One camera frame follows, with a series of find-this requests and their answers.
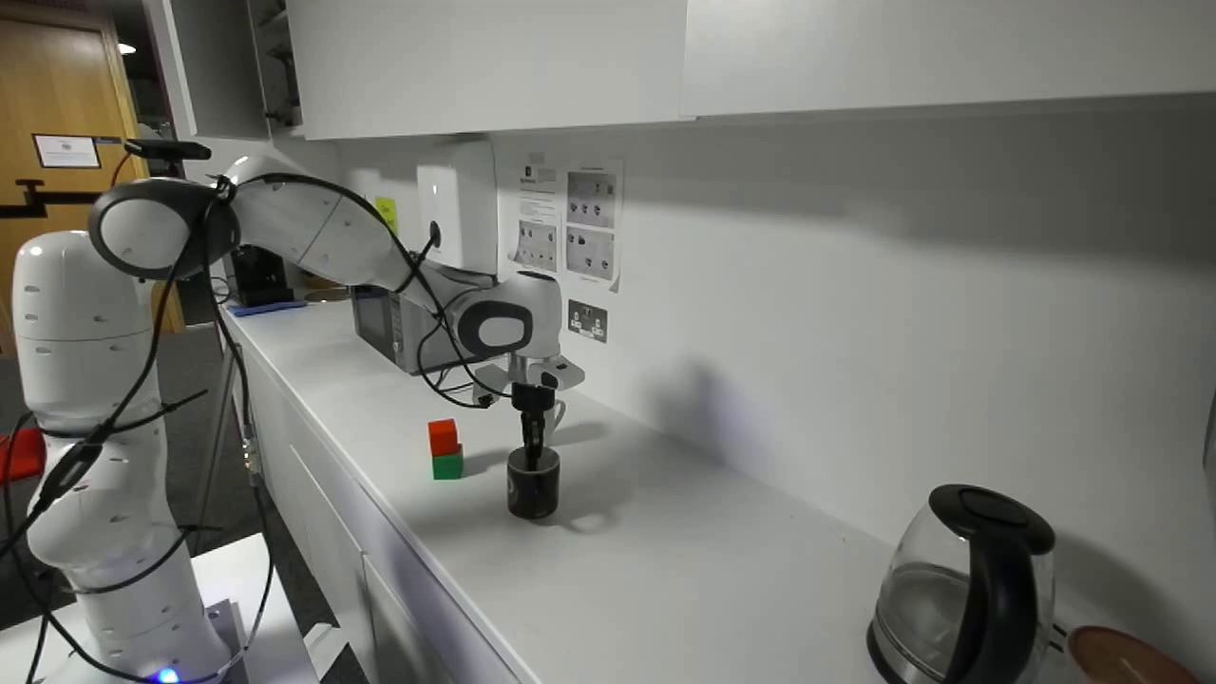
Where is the glass kettle black handle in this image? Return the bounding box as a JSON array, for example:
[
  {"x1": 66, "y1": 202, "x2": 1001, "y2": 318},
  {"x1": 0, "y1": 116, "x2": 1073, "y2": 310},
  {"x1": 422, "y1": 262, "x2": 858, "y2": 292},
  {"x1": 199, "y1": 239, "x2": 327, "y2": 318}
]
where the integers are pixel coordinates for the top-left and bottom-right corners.
[{"x1": 868, "y1": 482, "x2": 1060, "y2": 684}]

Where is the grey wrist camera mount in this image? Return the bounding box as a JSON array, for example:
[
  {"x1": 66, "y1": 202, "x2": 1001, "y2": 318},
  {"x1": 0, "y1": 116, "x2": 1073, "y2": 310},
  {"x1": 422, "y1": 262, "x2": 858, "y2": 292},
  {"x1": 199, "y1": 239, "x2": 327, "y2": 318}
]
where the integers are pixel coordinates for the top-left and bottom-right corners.
[{"x1": 506, "y1": 352, "x2": 588, "y2": 395}]

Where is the large instruction sheet with logo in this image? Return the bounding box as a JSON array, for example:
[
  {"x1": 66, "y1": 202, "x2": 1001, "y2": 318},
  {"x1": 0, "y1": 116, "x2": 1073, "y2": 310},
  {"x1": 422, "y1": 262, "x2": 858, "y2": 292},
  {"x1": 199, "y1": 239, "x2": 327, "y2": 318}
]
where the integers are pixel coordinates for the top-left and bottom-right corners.
[{"x1": 512, "y1": 154, "x2": 566, "y2": 273}]

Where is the black countertop appliance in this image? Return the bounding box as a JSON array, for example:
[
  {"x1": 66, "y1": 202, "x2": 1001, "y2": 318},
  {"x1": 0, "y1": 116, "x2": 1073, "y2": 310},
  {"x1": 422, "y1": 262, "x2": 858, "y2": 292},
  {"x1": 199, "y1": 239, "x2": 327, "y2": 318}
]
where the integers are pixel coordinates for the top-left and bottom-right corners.
[{"x1": 227, "y1": 243, "x2": 309, "y2": 318}]

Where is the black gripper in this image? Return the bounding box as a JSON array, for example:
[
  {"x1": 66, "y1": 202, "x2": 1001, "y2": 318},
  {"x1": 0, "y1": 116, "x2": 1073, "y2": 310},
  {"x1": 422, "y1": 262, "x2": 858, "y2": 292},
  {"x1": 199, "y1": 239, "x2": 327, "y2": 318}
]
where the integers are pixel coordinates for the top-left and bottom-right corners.
[{"x1": 508, "y1": 381, "x2": 563, "y2": 463}]

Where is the round wooden coaster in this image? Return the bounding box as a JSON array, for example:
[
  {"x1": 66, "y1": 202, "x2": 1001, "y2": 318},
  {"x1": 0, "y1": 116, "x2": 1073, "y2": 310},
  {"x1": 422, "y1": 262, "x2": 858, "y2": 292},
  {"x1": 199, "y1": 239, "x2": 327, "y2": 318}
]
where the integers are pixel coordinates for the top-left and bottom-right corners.
[{"x1": 1069, "y1": 622, "x2": 1202, "y2": 684}]

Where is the silver double wall socket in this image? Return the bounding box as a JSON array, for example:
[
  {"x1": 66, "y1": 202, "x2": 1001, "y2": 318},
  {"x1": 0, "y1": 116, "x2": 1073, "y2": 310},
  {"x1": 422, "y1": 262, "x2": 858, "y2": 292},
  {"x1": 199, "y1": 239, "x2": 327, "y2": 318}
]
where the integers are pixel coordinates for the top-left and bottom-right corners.
[{"x1": 563, "y1": 296, "x2": 612, "y2": 344}]

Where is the red chair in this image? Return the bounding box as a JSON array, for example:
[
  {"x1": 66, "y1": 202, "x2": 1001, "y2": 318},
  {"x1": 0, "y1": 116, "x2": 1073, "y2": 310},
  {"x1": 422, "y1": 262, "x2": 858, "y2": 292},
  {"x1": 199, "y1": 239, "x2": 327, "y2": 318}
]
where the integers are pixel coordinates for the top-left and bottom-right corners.
[{"x1": 0, "y1": 421, "x2": 48, "y2": 486}]

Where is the white door sign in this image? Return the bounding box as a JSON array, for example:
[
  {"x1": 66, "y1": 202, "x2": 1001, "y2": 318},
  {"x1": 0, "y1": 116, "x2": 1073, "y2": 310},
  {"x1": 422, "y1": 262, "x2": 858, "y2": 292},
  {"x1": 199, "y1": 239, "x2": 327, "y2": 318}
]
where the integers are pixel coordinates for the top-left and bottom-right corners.
[{"x1": 32, "y1": 131, "x2": 104, "y2": 169}]

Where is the black mug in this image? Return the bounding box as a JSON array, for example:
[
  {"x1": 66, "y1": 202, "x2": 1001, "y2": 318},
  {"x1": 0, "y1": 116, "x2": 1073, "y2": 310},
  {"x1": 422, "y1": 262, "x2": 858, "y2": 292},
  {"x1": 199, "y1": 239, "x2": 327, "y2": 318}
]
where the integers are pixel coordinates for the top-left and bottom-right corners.
[{"x1": 506, "y1": 443, "x2": 563, "y2": 523}]

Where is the silver microwave oven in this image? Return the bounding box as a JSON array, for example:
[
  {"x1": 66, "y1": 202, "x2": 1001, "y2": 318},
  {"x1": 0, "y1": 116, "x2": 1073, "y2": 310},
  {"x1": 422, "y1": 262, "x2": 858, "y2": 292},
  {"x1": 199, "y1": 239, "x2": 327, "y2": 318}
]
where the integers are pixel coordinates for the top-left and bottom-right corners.
[{"x1": 351, "y1": 262, "x2": 506, "y2": 381}]

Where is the black camera on stand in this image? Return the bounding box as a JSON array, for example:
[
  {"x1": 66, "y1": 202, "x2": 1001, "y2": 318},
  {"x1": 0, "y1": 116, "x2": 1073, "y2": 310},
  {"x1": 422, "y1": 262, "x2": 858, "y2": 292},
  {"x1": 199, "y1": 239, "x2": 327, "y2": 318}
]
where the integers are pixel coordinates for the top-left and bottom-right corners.
[{"x1": 0, "y1": 131, "x2": 218, "y2": 224}]

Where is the white robot base table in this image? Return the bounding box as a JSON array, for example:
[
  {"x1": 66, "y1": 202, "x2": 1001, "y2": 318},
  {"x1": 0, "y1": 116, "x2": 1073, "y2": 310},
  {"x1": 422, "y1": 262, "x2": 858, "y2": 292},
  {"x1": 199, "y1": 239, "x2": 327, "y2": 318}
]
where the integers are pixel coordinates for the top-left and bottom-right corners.
[{"x1": 0, "y1": 527, "x2": 319, "y2": 684}]

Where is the white paper towel dispenser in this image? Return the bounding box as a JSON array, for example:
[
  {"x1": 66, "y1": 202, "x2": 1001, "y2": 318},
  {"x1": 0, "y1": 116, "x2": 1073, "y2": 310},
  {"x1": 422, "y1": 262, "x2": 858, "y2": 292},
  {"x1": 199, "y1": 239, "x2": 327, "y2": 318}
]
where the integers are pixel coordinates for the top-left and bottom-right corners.
[{"x1": 416, "y1": 162, "x2": 469, "y2": 269}]

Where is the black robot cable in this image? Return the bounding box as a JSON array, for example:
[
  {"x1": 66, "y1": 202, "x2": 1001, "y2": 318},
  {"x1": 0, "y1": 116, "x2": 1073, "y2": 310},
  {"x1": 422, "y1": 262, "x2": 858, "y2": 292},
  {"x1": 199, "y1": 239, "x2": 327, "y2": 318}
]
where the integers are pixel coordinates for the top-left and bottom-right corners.
[{"x1": 0, "y1": 166, "x2": 508, "y2": 684}]

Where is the person in red jacket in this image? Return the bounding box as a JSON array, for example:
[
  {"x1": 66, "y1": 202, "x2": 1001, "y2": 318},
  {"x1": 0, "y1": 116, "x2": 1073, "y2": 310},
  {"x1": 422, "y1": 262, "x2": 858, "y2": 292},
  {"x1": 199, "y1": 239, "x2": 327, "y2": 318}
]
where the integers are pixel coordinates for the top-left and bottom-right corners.
[{"x1": 0, "y1": 11, "x2": 148, "y2": 356}]

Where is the white base cabinet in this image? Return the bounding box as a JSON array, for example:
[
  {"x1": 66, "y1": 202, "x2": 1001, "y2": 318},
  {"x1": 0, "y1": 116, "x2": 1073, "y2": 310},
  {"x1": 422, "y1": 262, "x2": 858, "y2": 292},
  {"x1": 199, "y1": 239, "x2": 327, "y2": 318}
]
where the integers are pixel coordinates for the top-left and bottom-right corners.
[{"x1": 226, "y1": 316, "x2": 535, "y2": 684}]

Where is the small instruction picture sheet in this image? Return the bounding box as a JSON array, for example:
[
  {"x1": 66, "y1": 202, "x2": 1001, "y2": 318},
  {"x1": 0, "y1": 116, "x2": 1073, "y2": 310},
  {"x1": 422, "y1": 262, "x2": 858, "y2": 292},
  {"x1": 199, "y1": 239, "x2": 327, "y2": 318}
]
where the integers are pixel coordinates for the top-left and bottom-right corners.
[
  {"x1": 563, "y1": 166, "x2": 622, "y2": 231},
  {"x1": 563, "y1": 224, "x2": 618, "y2": 280}
]

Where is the white upper wall cabinet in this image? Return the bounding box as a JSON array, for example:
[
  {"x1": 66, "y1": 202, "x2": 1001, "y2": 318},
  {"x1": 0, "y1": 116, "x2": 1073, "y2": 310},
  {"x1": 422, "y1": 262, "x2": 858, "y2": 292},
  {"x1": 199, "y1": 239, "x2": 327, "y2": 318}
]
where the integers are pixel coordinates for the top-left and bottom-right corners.
[{"x1": 143, "y1": 0, "x2": 1216, "y2": 144}]

